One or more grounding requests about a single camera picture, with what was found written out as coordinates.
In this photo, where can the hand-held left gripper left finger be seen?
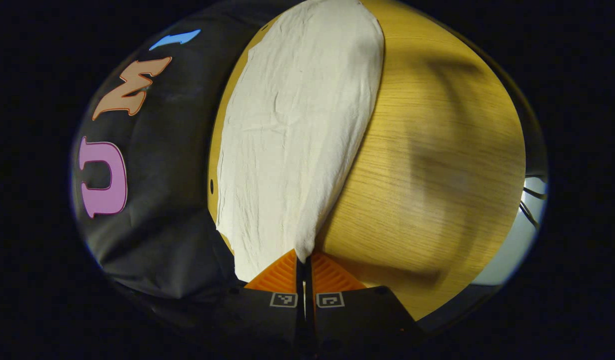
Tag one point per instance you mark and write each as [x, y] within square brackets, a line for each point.
[267, 325]

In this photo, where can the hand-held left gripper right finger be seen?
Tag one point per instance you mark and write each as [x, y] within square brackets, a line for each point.
[352, 325]

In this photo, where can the white jeans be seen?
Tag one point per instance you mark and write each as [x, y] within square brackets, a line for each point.
[292, 130]

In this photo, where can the black backdrop cloth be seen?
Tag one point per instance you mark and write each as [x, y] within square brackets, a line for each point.
[167, 200]

